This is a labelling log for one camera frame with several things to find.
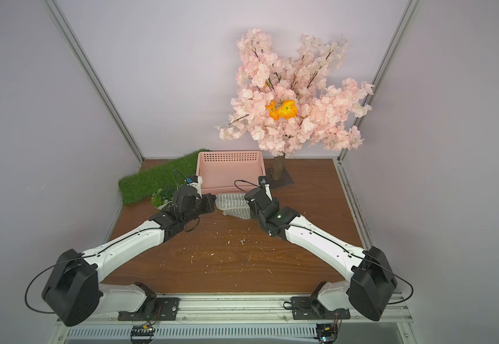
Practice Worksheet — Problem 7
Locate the right aluminium frame post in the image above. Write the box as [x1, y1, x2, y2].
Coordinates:
[337, 0, 422, 163]

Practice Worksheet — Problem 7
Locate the right circuit board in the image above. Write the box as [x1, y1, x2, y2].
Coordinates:
[315, 323, 339, 344]

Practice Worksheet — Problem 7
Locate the grey striped square dishcloth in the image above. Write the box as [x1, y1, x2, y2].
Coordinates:
[215, 193, 251, 220]

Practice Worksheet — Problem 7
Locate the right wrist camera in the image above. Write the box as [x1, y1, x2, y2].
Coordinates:
[258, 176, 272, 199]

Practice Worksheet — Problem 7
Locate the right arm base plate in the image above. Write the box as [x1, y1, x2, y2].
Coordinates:
[282, 297, 351, 320]

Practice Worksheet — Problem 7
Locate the pink cherry blossom tree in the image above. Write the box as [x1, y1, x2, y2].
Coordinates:
[217, 29, 374, 159]

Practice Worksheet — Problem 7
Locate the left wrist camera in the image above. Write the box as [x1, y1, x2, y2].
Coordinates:
[186, 176, 203, 195]

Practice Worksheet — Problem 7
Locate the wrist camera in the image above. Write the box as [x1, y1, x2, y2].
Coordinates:
[258, 176, 272, 199]
[186, 176, 203, 195]

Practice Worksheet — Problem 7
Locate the aluminium mounting rail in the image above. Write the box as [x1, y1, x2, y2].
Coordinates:
[55, 293, 414, 325]

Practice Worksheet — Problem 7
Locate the aluminium frame post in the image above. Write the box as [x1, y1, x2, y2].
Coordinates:
[337, 0, 422, 163]
[43, 0, 144, 165]

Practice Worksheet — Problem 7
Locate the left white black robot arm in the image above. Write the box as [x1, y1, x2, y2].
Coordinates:
[42, 185, 216, 327]

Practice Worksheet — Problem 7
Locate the grey tree base plate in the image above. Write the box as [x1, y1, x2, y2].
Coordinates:
[267, 168, 294, 190]

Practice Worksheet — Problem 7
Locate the pink plastic basket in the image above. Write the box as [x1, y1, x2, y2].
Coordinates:
[196, 150, 266, 195]

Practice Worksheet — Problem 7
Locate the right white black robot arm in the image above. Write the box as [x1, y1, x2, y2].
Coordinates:
[245, 186, 403, 321]

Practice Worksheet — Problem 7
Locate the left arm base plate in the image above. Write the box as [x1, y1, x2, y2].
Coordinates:
[118, 296, 181, 323]

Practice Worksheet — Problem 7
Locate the left aluminium frame post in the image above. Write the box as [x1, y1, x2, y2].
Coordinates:
[43, 0, 144, 165]

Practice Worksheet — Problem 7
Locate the green artificial grass mat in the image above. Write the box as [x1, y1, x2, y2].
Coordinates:
[119, 148, 207, 205]

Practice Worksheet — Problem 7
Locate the circuit board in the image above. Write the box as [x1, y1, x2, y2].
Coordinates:
[315, 323, 339, 344]
[129, 325, 156, 344]

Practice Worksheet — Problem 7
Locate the small white plant dish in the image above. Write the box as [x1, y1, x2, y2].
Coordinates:
[151, 186, 176, 209]

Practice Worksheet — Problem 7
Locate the left circuit board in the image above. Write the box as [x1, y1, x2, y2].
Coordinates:
[129, 325, 156, 344]

